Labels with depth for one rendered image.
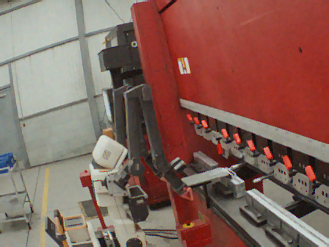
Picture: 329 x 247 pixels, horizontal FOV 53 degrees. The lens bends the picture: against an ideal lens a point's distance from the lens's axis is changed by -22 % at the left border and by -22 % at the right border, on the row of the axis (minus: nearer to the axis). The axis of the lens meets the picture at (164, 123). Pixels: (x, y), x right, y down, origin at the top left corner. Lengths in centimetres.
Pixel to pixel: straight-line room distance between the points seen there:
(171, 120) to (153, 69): 42
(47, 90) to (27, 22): 201
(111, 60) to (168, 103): 59
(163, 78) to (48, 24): 654
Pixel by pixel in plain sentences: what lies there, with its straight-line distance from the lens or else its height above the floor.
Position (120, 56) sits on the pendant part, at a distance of 332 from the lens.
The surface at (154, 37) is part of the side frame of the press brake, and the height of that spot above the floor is 194.
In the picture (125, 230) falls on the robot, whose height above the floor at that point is 84.
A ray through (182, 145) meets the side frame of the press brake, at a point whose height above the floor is 104.
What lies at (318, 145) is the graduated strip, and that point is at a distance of 121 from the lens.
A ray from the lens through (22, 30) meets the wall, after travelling 951.
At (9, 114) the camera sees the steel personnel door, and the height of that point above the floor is 147.
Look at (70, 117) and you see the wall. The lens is 933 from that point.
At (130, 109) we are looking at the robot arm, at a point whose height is 152.
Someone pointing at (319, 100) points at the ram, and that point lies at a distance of 114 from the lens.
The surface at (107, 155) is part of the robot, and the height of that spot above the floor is 131.
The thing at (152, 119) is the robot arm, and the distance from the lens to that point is 202.
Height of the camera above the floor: 172
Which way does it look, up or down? 9 degrees down
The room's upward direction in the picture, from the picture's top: 12 degrees counter-clockwise
